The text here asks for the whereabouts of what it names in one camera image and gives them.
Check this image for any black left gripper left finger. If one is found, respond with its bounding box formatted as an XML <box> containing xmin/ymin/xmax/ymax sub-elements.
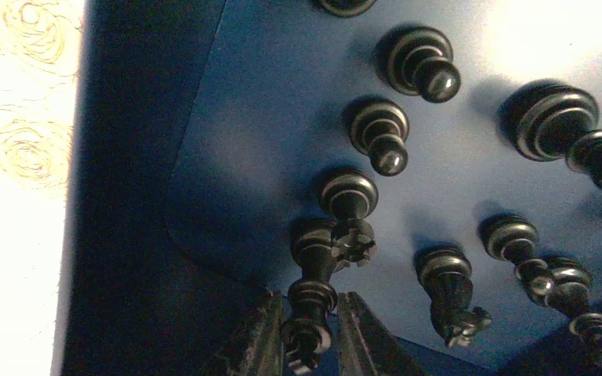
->
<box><xmin>201</xmin><ymin>291</ymin><xmax>285</xmax><ymax>376</ymax></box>

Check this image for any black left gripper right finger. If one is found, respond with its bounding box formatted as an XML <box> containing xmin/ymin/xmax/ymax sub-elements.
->
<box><xmin>337</xmin><ymin>291</ymin><xmax>429</xmax><ymax>376</ymax></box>

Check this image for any dark blue plastic tray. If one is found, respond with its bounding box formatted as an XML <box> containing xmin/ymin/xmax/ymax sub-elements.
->
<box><xmin>55</xmin><ymin>1</ymin><xmax>602</xmax><ymax>375</ymax></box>

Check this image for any black chess knight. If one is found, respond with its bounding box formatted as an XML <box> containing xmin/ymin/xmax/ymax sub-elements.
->
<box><xmin>415</xmin><ymin>245</ymin><xmax>492</xmax><ymax>348</ymax></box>

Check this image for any black chess rook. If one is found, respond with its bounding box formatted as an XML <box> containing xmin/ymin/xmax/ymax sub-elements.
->
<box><xmin>316</xmin><ymin>166</ymin><xmax>379</xmax><ymax>270</ymax></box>

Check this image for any black chess bishop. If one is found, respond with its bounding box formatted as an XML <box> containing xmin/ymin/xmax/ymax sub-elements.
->
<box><xmin>478</xmin><ymin>214</ymin><xmax>556</xmax><ymax>306</ymax></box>
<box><xmin>542</xmin><ymin>256</ymin><xmax>602</xmax><ymax>369</ymax></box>

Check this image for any black chess pawn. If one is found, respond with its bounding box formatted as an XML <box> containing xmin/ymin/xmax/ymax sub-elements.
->
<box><xmin>375</xmin><ymin>24</ymin><xmax>462</xmax><ymax>103</ymax></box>
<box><xmin>342</xmin><ymin>96</ymin><xmax>410</xmax><ymax>177</ymax></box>

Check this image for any black chess queen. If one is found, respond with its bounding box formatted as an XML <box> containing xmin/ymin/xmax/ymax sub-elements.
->
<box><xmin>500</xmin><ymin>80</ymin><xmax>602</xmax><ymax>190</ymax></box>

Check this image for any black chess pawn base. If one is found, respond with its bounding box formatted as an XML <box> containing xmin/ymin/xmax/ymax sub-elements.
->
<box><xmin>316</xmin><ymin>0</ymin><xmax>376</xmax><ymax>18</ymax></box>

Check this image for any floral patterned table cloth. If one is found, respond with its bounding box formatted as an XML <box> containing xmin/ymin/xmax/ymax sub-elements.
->
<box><xmin>0</xmin><ymin>1</ymin><xmax>85</xmax><ymax>375</ymax></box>

